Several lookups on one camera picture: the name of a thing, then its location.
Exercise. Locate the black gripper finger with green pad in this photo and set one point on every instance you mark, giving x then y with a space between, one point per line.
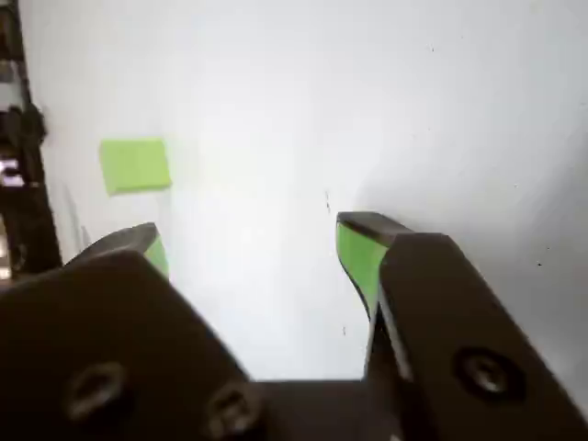
92 331
450 321

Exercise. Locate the black furniture panel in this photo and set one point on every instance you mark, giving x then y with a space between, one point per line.
32 220

